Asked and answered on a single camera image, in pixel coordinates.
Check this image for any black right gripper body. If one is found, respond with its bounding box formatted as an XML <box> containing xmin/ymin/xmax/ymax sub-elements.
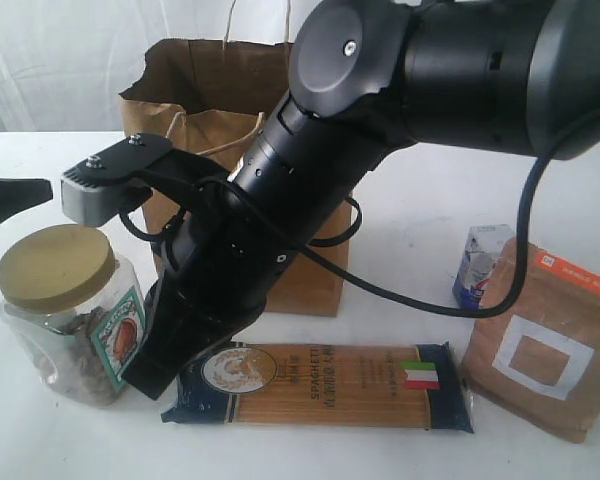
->
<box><xmin>144</xmin><ymin>194</ymin><xmax>310</xmax><ymax>350</ymax></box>

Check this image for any clear jar yellow lid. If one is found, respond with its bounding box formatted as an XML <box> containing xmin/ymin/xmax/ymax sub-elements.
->
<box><xmin>0</xmin><ymin>224</ymin><xmax>146</xmax><ymax>407</ymax></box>

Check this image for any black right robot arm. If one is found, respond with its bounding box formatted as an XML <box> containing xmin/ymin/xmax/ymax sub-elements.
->
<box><xmin>123</xmin><ymin>1</ymin><xmax>600</xmax><ymax>399</ymax></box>

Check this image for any brown paper bag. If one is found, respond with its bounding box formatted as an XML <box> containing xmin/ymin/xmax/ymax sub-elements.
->
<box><xmin>118</xmin><ymin>0</ymin><xmax>354</xmax><ymax>318</ymax></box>

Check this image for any spaghetti package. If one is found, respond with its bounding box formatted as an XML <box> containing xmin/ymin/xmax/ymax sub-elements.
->
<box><xmin>161</xmin><ymin>342</ymin><xmax>473</xmax><ymax>433</ymax></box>

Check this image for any small blue white packet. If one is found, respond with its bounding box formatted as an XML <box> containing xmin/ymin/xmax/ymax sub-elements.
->
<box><xmin>452</xmin><ymin>224</ymin><xmax>515</xmax><ymax>310</ymax></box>

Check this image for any brown kraft pouch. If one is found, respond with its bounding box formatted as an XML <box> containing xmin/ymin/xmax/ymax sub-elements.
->
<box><xmin>461</xmin><ymin>245</ymin><xmax>600</xmax><ymax>443</ymax></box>

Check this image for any black cable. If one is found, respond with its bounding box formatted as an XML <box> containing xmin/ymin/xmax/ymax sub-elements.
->
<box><xmin>119</xmin><ymin>112</ymin><xmax>600</xmax><ymax>318</ymax></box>

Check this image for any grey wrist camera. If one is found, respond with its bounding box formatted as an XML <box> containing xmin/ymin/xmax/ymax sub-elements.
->
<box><xmin>61</xmin><ymin>134</ymin><xmax>173</xmax><ymax>227</ymax></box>

